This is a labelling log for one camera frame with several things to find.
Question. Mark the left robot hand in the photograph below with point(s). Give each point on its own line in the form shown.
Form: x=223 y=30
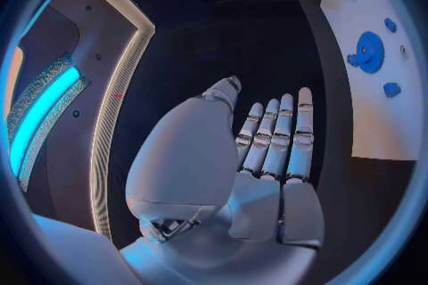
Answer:
x=187 y=156

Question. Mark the blue peg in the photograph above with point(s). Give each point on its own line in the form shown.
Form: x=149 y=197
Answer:
x=352 y=60

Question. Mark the blue gear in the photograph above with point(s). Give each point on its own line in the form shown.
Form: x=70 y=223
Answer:
x=369 y=51

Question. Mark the blue plug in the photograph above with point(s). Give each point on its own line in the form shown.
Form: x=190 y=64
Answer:
x=392 y=90
x=390 y=25

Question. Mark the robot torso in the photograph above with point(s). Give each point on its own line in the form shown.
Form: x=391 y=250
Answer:
x=100 y=31

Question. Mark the glowing light bar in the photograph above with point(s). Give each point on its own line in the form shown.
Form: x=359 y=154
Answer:
x=40 y=116

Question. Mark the white task board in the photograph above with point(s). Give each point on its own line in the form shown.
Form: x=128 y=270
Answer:
x=371 y=116

